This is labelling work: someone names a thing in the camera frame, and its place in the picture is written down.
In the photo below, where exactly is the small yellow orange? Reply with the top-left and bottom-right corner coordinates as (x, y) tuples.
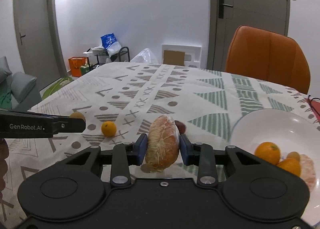
(101, 121), (117, 138)

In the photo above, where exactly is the large orange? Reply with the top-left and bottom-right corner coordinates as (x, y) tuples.
(277, 158), (301, 176)

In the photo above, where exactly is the person's left hand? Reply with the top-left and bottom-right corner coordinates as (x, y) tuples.
(0, 138), (9, 199)

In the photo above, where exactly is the grey sofa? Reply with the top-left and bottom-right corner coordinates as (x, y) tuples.
(1, 57), (42, 112)

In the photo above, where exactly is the patterned white tablecloth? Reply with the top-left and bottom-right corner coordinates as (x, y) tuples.
(1, 63), (319, 228)

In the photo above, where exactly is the mandarin in plate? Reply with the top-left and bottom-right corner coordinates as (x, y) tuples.
(254, 142), (281, 165)

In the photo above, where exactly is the green floor mat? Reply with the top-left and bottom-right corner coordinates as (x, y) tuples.
(42, 76), (73, 100)

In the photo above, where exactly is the orange box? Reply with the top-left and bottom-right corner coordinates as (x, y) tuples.
(68, 57), (87, 78)

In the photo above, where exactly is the green bag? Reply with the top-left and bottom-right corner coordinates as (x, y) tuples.
(80, 64), (98, 76)

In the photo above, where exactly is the green fruit in plate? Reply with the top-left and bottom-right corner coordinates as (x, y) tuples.
(286, 152), (300, 162)

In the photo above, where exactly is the white ceramic plate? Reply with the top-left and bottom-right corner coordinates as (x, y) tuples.
(229, 109), (319, 209)

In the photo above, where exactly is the grey door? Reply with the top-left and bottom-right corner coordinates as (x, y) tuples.
(13, 0), (67, 90)
(207, 0), (290, 70)

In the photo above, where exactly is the white plastic bag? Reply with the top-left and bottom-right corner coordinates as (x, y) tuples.
(130, 48), (159, 64)

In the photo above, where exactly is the white foam packaging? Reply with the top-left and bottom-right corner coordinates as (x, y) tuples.
(162, 44), (202, 68)

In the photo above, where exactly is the brown cardboard piece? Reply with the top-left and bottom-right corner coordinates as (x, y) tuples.
(163, 50), (185, 66)

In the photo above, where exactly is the black metal shelf rack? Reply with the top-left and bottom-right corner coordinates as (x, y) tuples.
(83, 46), (130, 66)

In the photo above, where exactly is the blue white bag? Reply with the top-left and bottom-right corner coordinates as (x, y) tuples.
(101, 33), (121, 56)

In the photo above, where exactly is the orange leather chair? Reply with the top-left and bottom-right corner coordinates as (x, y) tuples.
(225, 26), (311, 94)

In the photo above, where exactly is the red orange mat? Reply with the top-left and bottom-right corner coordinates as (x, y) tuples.
(307, 95), (320, 121)

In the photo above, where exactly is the black door handle lock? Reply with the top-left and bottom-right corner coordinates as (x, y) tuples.
(218, 0), (233, 19)

